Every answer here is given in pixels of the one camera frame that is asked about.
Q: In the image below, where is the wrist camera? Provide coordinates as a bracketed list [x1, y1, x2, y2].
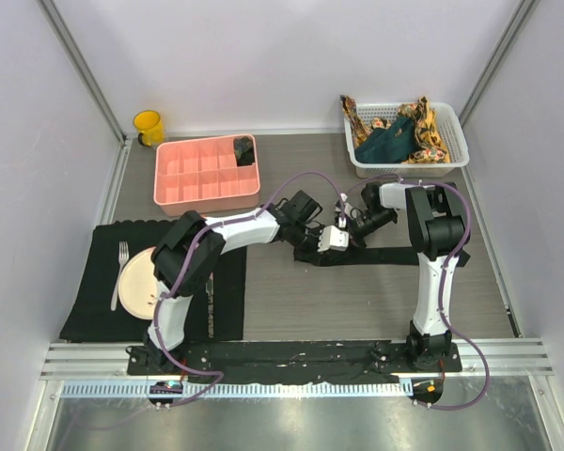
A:
[318, 225, 350, 253]
[335, 193, 360, 220]

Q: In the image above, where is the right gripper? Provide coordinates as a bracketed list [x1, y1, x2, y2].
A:
[328, 209, 397, 264]

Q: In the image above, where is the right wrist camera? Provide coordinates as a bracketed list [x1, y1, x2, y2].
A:
[335, 193, 360, 220]

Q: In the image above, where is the yellow floral tie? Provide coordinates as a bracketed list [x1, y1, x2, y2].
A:
[398, 96, 451, 164]

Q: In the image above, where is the black tie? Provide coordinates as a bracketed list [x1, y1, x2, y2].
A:
[293, 247, 419, 267]

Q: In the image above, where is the yellow cup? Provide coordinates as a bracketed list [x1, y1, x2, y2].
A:
[133, 110, 165, 148]

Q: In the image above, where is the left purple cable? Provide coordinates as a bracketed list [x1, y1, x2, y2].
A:
[149, 170, 349, 410]

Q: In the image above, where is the rolled dark tie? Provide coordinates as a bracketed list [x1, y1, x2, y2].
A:
[233, 136, 256, 167]

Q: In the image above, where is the silver fork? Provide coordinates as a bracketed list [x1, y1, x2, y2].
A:
[110, 241, 130, 311]

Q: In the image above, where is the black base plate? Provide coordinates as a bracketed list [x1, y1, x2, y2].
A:
[126, 340, 462, 385]

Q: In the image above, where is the white plastic basket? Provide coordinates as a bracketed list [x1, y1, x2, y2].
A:
[341, 96, 470, 179]

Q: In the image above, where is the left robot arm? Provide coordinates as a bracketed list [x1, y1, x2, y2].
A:
[148, 191, 349, 375]

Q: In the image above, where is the dark teal tie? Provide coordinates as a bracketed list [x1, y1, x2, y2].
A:
[354, 116, 416, 164]

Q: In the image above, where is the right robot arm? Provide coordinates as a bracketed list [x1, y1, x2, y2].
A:
[340, 179, 472, 371]

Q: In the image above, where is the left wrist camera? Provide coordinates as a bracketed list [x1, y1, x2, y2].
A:
[318, 225, 350, 253]

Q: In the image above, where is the pink cream plate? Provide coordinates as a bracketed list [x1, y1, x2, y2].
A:
[117, 247, 158, 320]

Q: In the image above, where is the orange floral tie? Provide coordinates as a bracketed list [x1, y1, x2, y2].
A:
[340, 95, 391, 148]

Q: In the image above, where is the silver knife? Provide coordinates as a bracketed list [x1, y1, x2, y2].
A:
[206, 273, 214, 339]

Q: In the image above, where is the pink divided organizer box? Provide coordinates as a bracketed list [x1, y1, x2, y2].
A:
[153, 134, 260, 217]

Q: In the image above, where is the slotted cable duct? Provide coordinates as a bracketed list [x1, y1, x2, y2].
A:
[61, 379, 413, 398]

